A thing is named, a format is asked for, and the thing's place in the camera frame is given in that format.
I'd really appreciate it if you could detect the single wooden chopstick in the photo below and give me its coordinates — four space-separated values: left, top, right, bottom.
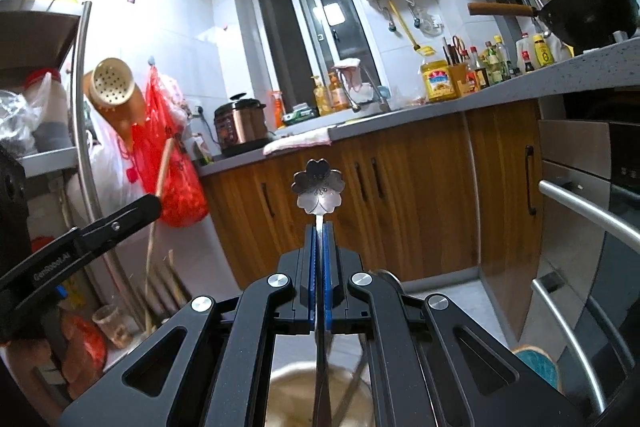
144 138 176 335

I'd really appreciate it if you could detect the sliding glass window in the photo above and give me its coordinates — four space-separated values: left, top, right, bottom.
249 0 386 118

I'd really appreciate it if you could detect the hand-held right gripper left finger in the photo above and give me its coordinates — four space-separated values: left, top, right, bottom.
57 227 318 427

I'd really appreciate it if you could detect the wooden knife block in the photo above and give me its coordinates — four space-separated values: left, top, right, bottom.
442 36 471 98

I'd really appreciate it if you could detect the clear plastic cup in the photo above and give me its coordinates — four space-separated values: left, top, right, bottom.
92 304 133 348

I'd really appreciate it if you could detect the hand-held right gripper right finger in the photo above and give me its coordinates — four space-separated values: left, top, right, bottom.
322 224 586 427

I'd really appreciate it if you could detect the copper electric pressure cooker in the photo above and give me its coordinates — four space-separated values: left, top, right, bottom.
214 93 273 158

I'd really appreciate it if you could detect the white counter towel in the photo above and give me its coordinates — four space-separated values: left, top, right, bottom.
263 127 333 156

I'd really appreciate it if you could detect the printed quilted table mat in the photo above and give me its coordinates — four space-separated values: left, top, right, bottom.
515 346 563 393

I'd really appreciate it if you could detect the yellow dish soap bottle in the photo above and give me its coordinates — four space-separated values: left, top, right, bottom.
310 76 332 116

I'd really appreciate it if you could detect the steel built-in oven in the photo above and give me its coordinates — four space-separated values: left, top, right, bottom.
530 87 640 427

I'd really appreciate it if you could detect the hanging red plastic bag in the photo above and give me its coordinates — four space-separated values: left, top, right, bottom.
125 66 210 228

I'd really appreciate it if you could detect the flower-shaped steel spoon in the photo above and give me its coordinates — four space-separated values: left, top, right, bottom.
291 158 342 427

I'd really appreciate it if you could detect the crumpled red plastic bag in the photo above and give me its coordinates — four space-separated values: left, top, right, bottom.
5 312 108 403

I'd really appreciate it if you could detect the steel kitchen faucet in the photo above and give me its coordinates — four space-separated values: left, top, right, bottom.
345 67 393 112

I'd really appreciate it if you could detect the yellow cooking oil bottle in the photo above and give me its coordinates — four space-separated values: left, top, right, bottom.
421 54 463 102

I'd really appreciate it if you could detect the green flat box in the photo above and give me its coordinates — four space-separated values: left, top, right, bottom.
282 103 319 126

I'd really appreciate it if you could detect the black wok with wooden handle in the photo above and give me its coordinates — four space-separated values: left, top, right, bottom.
467 0 640 52

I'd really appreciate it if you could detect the row of sauce bottles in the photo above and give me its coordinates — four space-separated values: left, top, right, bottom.
467 34 573 90

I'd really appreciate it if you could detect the perforated wooden ladle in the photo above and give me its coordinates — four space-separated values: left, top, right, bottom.
82 57 148 152

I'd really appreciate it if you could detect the pink white rag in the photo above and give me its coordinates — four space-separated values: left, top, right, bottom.
334 58 378 102

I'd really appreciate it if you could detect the floral ceramic utensil holder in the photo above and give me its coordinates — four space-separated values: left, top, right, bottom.
267 364 373 427

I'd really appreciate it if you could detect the grey kitchen countertop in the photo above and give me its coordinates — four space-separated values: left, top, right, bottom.
197 39 640 178

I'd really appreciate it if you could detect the wooden kitchen cabinet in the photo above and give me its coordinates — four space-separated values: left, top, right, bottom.
200 99 543 283

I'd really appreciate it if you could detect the orange liquid bottle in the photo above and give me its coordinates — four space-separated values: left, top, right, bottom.
327 72 349 112

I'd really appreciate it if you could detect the yellow hose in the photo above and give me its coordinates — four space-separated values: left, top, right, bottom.
387 0 436 55

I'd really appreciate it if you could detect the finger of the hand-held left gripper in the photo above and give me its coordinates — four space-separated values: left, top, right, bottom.
75 194 163 242
80 214 156 259

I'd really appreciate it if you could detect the orange spray bottle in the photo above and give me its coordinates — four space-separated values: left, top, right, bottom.
270 89 286 130

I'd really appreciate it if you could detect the metal shelf rack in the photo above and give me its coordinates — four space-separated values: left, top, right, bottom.
0 0 136 308

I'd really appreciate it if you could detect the steel oven handle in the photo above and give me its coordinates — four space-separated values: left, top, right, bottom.
531 274 608 413
537 179 640 253

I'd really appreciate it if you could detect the white plastic bag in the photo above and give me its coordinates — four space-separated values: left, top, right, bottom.
87 142 146 208

